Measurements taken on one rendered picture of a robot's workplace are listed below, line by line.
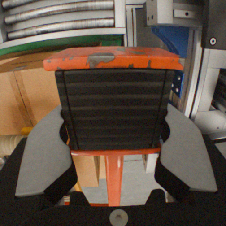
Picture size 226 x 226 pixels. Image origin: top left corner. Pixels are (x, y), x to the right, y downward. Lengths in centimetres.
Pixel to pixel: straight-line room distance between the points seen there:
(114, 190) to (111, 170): 6
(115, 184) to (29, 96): 35
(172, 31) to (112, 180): 38
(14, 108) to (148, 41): 96
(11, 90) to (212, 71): 60
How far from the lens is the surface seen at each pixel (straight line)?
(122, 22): 69
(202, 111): 50
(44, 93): 42
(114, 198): 24
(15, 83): 46
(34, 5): 92
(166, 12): 32
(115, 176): 18
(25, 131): 34
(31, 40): 78
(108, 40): 129
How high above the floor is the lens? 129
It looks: 57 degrees down
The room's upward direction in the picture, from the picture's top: 178 degrees clockwise
